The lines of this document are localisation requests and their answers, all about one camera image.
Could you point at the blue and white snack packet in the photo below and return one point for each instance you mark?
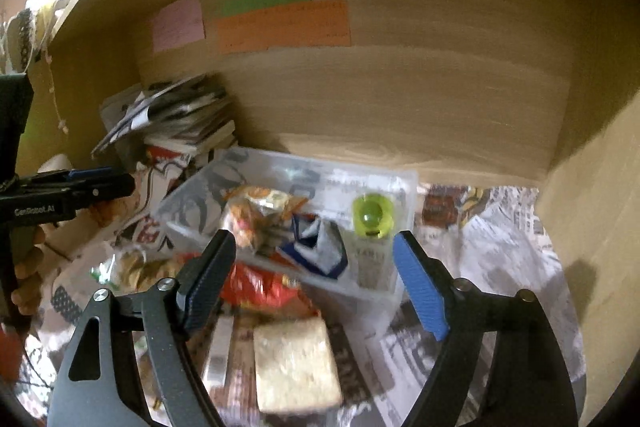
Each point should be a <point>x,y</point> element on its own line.
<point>314,249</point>

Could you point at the pale square wafer packet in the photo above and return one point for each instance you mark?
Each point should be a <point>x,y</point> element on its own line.
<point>296,366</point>

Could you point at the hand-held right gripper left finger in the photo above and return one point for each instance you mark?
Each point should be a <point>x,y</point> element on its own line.
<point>206,281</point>

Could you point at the orange crinkly snack bag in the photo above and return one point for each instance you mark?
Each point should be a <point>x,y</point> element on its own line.
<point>255,217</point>

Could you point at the pink sticky note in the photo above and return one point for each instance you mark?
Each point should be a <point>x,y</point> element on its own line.
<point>178,27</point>

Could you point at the clear-wrapped cracker packet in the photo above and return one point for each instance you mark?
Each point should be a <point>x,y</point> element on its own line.
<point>140,268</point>

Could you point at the stack of books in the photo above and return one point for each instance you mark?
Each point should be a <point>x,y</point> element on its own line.
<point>180,117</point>

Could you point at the person's left hand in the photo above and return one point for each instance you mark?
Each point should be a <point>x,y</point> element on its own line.
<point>29,274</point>

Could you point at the printed newspaper sheet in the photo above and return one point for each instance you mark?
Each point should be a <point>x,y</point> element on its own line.
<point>480,307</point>

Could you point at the red snack bag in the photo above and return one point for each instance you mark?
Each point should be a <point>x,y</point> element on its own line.
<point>260,288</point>

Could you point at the clear plastic storage box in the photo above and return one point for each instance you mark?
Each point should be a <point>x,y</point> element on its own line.
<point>300,217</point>

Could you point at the silver snack bar wrapper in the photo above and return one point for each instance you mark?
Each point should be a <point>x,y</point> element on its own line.
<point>218,352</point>

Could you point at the green-lidded snack cup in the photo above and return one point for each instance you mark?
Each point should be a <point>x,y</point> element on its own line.
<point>372,247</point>

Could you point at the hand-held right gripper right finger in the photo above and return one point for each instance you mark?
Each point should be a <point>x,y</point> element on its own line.
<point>419,287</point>

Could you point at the orange sticky note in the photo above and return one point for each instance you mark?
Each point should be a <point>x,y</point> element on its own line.
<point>283,26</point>

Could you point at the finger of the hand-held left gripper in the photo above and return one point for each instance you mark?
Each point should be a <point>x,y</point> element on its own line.
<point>95,184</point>

